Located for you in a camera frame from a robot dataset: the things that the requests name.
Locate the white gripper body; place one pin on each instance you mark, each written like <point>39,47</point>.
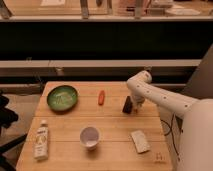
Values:
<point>137,101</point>

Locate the black eraser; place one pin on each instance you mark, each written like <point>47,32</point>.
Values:
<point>127,108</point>

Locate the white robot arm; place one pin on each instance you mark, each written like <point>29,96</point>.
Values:
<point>196,139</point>

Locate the orange carrot toy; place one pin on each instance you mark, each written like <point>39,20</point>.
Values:
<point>101,97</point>

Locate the white sponge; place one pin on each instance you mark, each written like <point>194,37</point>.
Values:
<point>140,141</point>

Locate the white paper cup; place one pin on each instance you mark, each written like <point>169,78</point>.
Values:
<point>89,137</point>

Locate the green bowl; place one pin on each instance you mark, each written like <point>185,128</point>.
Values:
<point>62,98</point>

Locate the white plastic bottle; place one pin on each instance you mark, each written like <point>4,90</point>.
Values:
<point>41,142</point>

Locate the black chair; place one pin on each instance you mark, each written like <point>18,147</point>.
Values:
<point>7,117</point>

